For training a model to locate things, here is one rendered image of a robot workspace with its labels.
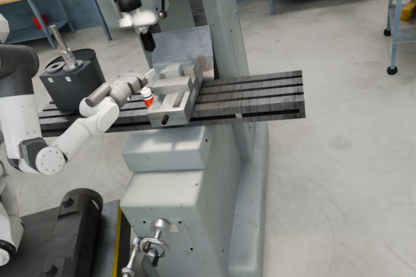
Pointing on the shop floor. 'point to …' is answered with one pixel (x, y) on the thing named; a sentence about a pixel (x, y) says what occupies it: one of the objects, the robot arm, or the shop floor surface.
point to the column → (220, 16)
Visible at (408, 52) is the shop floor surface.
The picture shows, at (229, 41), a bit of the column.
